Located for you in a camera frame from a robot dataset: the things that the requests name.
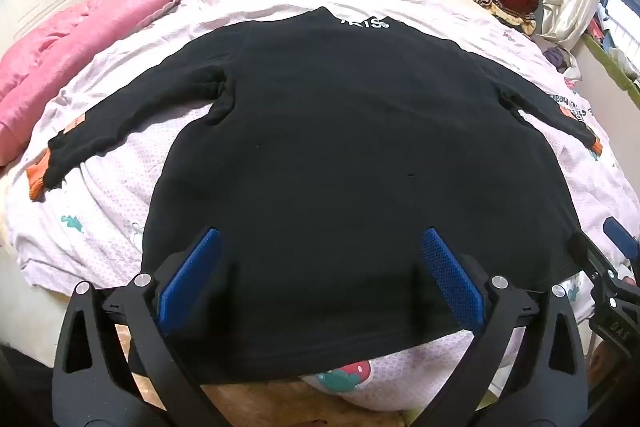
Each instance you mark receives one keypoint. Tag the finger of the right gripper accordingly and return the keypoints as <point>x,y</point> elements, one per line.
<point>621,238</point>
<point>590,259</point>

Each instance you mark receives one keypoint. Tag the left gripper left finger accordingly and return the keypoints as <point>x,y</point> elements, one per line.
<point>113,365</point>

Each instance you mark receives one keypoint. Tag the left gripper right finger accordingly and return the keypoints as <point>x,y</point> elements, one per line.
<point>524,366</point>

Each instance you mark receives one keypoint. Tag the black sweater orange cuffs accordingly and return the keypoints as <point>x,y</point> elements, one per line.
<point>329,148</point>

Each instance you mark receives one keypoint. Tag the green window sill mat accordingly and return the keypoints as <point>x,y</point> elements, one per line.
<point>614,71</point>

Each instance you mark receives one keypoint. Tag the pink strawberry bed sheet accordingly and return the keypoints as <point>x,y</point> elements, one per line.
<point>92,228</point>

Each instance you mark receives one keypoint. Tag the window with bars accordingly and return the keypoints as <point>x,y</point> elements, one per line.
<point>621,22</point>

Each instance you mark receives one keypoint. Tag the pink plush blanket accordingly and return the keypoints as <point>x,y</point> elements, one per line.
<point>39,65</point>

